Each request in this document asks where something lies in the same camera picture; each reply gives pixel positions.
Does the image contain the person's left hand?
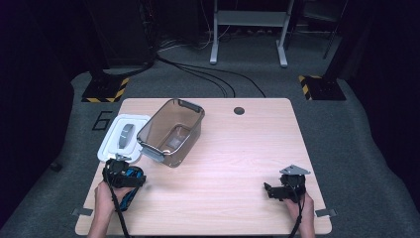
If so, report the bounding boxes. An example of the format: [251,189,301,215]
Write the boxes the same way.
[94,180,133,221]

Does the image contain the white bin lid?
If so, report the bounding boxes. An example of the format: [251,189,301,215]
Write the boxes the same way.
[97,113,152,165]

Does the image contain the transparent brown storage box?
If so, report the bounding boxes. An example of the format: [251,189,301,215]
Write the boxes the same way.
[136,97,206,169]

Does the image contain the white metal stand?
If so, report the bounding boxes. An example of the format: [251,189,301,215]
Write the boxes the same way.
[209,0,297,69]

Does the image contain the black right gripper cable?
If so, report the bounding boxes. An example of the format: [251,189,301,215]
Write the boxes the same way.
[288,184,306,238]

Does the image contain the black yellow striped stand base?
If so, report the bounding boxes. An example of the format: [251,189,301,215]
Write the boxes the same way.
[81,75,131,104]
[298,74,348,101]

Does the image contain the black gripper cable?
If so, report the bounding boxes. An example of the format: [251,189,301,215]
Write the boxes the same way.
[102,167,133,238]
[288,184,306,238]

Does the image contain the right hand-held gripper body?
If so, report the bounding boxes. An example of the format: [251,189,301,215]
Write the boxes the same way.
[278,164,312,203]

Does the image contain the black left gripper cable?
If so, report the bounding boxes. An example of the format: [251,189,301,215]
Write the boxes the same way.
[102,167,133,238]

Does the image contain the grey table bracket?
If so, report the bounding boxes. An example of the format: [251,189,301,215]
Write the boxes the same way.
[71,207,94,218]
[314,208,338,218]

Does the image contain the black floor cables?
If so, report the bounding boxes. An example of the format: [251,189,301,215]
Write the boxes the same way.
[154,54,267,99]

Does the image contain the person's right hand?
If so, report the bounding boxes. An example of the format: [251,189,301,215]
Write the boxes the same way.
[284,191,316,229]

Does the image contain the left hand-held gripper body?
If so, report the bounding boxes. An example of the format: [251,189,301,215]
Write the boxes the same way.
[102,153,148,213]

